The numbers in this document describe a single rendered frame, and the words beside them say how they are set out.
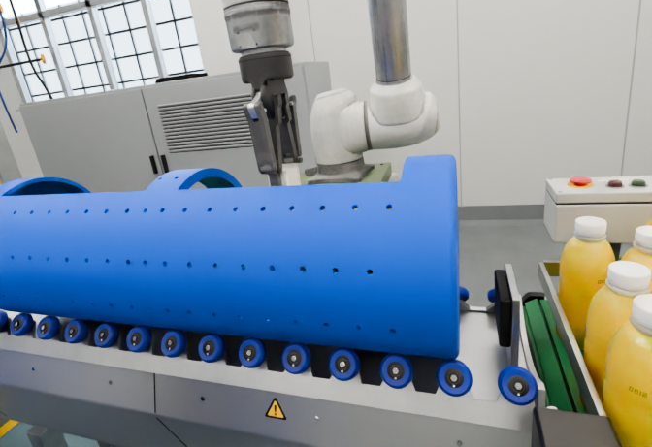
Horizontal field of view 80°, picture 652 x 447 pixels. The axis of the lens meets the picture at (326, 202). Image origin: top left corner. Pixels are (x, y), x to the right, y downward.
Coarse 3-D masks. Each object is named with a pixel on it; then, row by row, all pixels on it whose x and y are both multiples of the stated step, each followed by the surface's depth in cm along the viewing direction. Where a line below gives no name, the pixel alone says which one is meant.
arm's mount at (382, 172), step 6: (390, 162) 137; (378, 168) 131; (384, 168) 130; (390, 168) 135; (372, 174) 125; (378, 174) 124; (384, 174) 123; (390, 174) 135; (306, 180) 130; (366, 180) 119; (372, 180) 118; (378, 180) 116; (384, 180) 123
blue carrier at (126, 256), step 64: (0, 192) 74; (64, 192) 90; (128, 192) 63; (192, 192) 58; (256, 192) 54; (320, 192) 51; (384, 192) 48; (448, 192) 46; (0, 256) 67; (64, 256) 62; (128, 256) 58; (192, 256) 54; (256, 256) 51; (320, 256) 48; (384, 256) 45; (448, 256) 43; (128, 320) 65; (192, 320) 58; (256, 320) 54; (320, 320) 50; (384, 320) 47; (448, 320) 44
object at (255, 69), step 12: (240, 60) 53; (252, 60) 52; (264, 60) 52; (276, 60) 52; (288, 60) 54; (252, 72) 53; (264, 72) 52; (276, 72) 53; (288, 72) 54; (252, 84) 53; (264, 84) 53; (276, 84) 56; (252, 96) 53; (264, 96) 53; (264, 108) 55
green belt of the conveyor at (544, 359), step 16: (528, 304) 75; (544, 304) 73; (528, 320) 72; (544, 320) 69; (528, 336) 69; (544, 336) 65; (544, 352) 62; (560, 352) 61; (544, 368) 60; (560, 368) 58; (544, 384) 58; (560, 384) 56; (576, 384) 55; (560, 400) 53; (576, 400) 53
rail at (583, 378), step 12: (540, 264) 72; (540, 276) 71; (552, 288) 64; (552, 300) 62; (552, 312) 62; (564, 312) 58; (564, 324) 56; (564, 336) 55; (576, 348) 51; (576, 360) 49; (576, 372) 49; (588, 372) 47; (588, 384) 45; (588, 396) 45; (588, 408) 45; (600, 408) 42
